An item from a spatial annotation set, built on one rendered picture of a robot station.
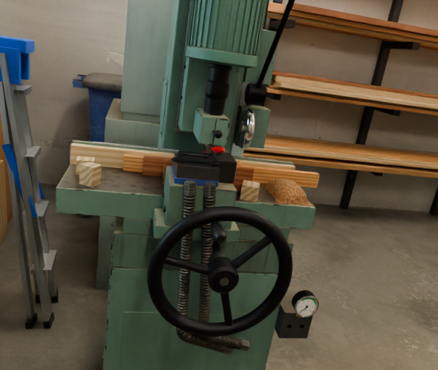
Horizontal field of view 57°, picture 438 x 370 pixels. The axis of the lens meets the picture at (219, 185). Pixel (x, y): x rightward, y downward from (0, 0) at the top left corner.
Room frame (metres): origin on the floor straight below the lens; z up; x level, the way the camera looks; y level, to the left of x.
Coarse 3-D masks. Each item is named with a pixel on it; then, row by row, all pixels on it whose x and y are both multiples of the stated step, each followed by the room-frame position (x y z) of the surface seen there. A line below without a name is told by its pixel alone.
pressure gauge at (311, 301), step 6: (300, 294) 0.88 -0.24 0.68; (306, 294) 0.87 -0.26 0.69; (312, 294) 0.88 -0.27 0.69; (294, 300) 0.87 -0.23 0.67; (300, 300) 0.86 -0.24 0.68; (306, 300) 0.87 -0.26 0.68; (312, 300) 0.87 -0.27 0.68; (294, 306) 0.87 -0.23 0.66; (300, 306) 0.86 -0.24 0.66; (312, 306) 0.87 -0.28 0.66; (318, 306) 0.87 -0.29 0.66; (306, 312) 0.87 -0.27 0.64; (312, 312) 0.87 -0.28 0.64
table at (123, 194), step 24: (72, 168) 0.93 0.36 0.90; (120, 168) 0.99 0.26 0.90; (72, 192) 0.80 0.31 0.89; (96, 192) 0.81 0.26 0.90; (120, 192) 0.83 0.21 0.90; (144, 192) 0.85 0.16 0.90; (264, 192) 0.98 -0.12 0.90; (120, 216) 0.83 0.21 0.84; (144, 216) 0.84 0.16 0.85; (288, 216) 0.91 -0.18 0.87; (312, 216) 0.93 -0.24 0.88
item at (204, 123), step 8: (200, 112) 1.03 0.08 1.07; (200, 120) 1.00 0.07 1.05; (208, 120) 0.98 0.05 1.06; (216, 120) 0.98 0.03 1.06; (224, 120) 0.99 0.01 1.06; (200, 128) 0.98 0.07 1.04; (208, 128) 0.98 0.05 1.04; (216, 128) 0.98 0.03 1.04; (224, 128) 0.99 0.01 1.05; (200, 136) 0.98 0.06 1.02; (208, 136) 0.98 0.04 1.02; (224, 136) 0.99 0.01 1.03; (208, 144) 0.98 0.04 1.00; (216, 144) 0.99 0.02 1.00; (224, 144) 0.99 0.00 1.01
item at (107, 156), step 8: (72, 144) 0.97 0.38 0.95; (80, 144) 0.99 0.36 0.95; (72, 152) 0.97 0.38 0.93; (80, 152) 0.97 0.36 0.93; (88, 152) 0.98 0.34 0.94; (96, 152) 0.98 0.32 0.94; (104, 152) 0.98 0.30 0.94; (112, 152) 0.99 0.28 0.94; (120, 152) 0.99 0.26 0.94; (128, 152) 1.00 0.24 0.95; (136, 152) 1.00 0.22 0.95; (144, 152) 1.01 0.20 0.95; (152, 152) 1.02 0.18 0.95; (160, 152) 1.03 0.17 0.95; (72, 160) 0.97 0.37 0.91; (96, 160) 0.98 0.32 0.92; (104, 160) 0.98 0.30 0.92; (112, 160) 0.99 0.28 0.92; (120, 160) 0.99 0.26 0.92; (240, 160) 1.08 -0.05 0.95; (280, 168) 1.09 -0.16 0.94; (288, 168) 1.09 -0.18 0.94
